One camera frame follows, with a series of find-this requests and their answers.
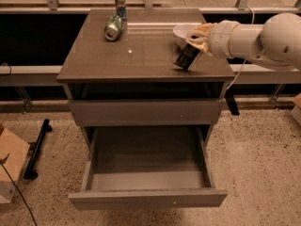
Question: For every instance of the cardboard box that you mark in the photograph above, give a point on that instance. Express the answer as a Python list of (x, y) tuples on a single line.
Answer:
[(296, 112), (13, 150)]

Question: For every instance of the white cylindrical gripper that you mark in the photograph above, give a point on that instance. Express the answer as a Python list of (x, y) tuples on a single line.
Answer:
[(220, 38)]

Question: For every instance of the open grey middle drawer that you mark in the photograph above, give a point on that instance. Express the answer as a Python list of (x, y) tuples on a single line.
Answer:
[(147, 167)]

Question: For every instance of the metal window railing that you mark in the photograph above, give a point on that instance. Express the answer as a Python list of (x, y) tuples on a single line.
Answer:
[(36, 35)]

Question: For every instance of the white ceramic bowl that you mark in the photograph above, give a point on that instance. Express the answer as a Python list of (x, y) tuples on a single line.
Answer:
[(185, 34)]

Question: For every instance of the black rxbar chocolate bar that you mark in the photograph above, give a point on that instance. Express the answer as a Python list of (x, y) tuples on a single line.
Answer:
[(187, 57)]

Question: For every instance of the green soda can lying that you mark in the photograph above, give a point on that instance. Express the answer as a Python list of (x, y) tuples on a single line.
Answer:
[(113, 28)]

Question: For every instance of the black metal stand bar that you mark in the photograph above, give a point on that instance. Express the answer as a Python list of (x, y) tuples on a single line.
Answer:
[(30, 172)]

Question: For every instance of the closed grey top drawer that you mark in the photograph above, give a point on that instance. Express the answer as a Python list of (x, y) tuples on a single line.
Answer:
[(145, 112)]

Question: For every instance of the cardboard box at right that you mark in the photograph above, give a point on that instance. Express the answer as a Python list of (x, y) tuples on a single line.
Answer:
[(296, 112)]

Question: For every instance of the cardboard box at left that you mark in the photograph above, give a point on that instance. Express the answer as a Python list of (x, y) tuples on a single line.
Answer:
[(13, 150)]

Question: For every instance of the grey drawer cabinet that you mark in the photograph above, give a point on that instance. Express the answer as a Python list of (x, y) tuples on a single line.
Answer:
[(140, 64)]

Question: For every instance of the blue upright soda can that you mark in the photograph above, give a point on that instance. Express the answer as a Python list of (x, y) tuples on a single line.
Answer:
[(121, 9)]

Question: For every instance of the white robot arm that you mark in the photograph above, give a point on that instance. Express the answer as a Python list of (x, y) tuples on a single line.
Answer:
[(274, 44)]

